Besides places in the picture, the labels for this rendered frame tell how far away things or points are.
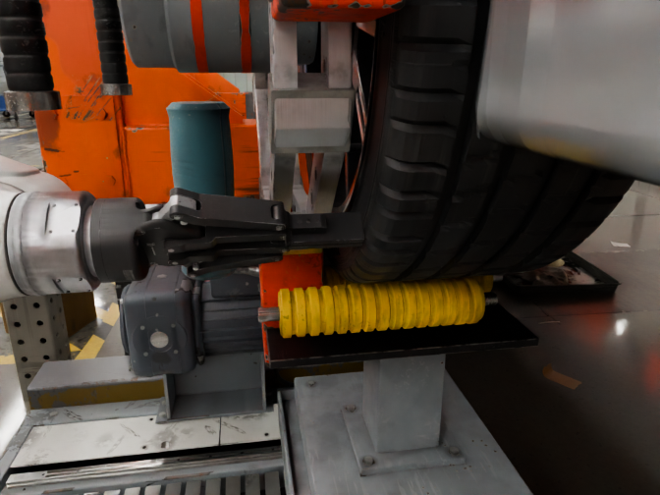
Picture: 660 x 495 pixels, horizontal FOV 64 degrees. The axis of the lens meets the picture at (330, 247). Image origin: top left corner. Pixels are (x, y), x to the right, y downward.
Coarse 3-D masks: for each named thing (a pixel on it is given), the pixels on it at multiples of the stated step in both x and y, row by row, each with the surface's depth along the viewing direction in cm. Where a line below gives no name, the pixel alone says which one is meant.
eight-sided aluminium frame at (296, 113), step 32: (288, 32) 39; (288, 64) 40; (256, 96) 87; (288, 96) 40; (320, 96) 41; (352, 96) 41; (256, 128) 88; (288, 128) 41; (320, 128) 42; (288, 160) 45; (320, 160) 47; (288, 192) 49; (320, 192) 50
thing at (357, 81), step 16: (320, 32) 87; (352, 32) 71; (368, 32) 53; (320, 48) 87; (352, 48) 71; (368, 48) 60; (320, 64) 88; (352, 64) 61; (368, 64) 59; (352, 80) 62; (368, 80) 58; (368, 96) 57; (368, 112) 46; (352, 128) 66; (368, 128) 47; (352, 160) 67; (352, 176) 67; (336, 192) 75; (352, 192) 55; (336, 208) 66
